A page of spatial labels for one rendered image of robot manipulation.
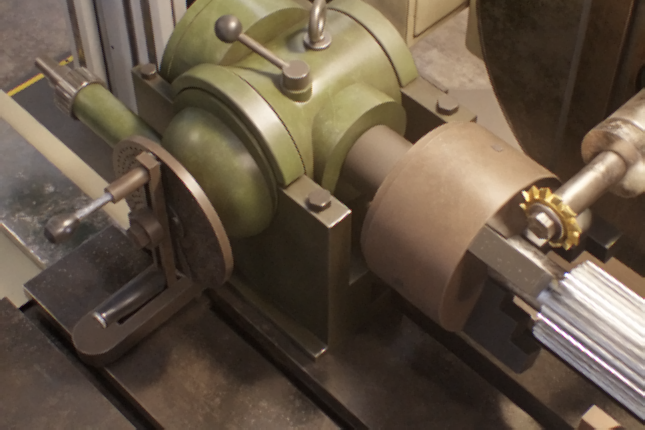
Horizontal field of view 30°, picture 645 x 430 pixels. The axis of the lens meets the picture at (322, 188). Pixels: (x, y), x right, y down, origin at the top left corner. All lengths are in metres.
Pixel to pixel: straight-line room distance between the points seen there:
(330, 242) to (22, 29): 2.22
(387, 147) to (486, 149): 0.12
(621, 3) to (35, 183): 1.04
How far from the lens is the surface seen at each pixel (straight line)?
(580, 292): 1.16
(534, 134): 1.45
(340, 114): 1.25
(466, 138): 1.19
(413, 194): 1.16
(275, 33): 1.35
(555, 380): 1.39
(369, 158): 1.25
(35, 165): 1.97
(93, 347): 1.38
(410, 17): 1.52
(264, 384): 1.36
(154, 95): 1.36
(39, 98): 2.68
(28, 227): 1.89
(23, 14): 3.40
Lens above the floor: 2.16
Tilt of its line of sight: 49 degrees down
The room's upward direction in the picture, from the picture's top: straight up
